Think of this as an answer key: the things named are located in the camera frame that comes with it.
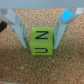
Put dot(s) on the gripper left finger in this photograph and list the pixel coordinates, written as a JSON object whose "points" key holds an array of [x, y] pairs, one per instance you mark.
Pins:
{"points": [[16, 27]]}

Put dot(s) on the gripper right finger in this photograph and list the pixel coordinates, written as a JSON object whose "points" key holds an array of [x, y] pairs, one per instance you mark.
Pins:
{"points": [[61, 28]]}

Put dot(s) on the yellow block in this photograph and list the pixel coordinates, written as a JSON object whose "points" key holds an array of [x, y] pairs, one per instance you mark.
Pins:
{"points": [[41, 42]]}

